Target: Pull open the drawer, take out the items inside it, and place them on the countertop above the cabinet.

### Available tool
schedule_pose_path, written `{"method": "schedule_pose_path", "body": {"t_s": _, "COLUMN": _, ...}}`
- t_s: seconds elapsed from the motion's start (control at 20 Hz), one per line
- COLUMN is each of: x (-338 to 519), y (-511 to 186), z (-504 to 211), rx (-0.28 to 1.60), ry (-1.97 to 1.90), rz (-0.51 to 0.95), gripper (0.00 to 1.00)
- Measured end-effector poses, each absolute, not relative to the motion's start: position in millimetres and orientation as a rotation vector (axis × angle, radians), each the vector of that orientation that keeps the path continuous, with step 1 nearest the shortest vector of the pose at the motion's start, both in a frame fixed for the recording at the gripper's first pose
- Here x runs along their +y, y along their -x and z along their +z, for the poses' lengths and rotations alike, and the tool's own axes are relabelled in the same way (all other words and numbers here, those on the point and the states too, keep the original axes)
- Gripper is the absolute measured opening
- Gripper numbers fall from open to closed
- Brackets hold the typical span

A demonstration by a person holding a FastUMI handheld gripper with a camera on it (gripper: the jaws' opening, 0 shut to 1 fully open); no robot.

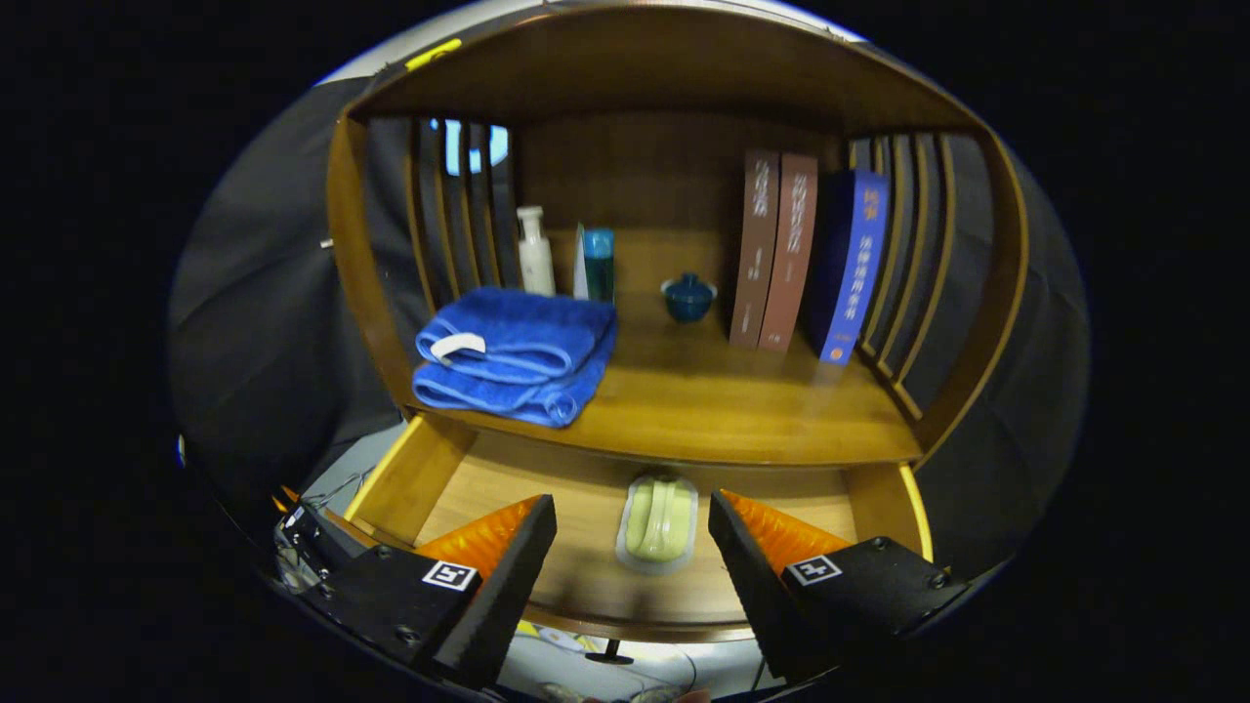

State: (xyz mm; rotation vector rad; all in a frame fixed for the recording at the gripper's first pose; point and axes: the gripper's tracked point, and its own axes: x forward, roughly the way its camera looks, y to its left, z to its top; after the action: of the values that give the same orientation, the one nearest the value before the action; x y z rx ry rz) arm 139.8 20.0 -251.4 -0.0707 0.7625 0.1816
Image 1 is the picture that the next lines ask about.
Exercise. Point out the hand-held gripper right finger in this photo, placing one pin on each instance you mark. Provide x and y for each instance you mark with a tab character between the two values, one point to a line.
757	586

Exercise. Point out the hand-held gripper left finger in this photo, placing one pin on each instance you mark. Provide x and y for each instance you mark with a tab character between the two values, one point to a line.
508	586

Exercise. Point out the wooden drawer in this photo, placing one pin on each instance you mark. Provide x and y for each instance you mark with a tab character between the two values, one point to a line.
576	498

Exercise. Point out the green soap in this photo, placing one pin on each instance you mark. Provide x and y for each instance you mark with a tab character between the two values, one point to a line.
659	522

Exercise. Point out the black drawer knob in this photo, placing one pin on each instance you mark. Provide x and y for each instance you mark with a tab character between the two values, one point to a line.
610	654

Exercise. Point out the wooden countertop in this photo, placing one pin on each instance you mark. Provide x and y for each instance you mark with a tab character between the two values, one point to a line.
703	391

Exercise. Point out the wooden cabinet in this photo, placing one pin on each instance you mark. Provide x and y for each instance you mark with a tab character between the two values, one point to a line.
645	166

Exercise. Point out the blue folded towel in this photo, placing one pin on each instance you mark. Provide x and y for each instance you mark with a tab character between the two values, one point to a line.
527	332

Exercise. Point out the dark blue lidded teacup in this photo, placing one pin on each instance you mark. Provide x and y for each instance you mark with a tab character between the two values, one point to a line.
688	301

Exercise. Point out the white slim tube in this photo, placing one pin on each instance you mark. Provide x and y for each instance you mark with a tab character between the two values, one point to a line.
580	273

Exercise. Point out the white pump bottle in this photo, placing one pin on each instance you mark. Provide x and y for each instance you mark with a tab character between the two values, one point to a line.
535	259

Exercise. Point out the teal bottle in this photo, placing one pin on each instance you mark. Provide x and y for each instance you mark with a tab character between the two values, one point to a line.
600	268

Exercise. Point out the reddish brown book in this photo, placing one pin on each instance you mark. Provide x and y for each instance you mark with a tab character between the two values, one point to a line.
791	254

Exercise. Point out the blue book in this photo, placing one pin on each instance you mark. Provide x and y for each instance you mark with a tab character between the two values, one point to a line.
859	264

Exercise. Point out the dark brown book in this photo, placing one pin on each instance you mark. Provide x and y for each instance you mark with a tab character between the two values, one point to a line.
754	244

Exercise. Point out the black backdrop cloth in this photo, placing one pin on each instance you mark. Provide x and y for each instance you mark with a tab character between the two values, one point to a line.
254	322

